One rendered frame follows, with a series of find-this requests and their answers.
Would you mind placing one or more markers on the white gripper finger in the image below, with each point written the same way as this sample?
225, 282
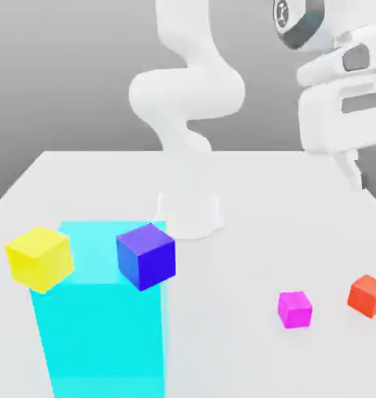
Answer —
351, 174

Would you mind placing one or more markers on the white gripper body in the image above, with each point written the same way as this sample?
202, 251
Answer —
321, 124

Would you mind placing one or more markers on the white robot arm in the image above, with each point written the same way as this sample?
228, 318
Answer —
188, 93

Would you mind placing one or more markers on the small magenta cube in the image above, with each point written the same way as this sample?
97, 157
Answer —
295, 309

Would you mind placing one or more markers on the small blue cube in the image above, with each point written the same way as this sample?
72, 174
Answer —
147, 258

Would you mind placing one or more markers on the small orange cube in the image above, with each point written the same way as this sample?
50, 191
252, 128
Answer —
366, 295

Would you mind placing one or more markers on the small yellow cube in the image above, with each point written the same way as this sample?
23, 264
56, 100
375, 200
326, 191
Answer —
38, 261

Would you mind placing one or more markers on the large cyan box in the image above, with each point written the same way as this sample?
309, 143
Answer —
98, 326

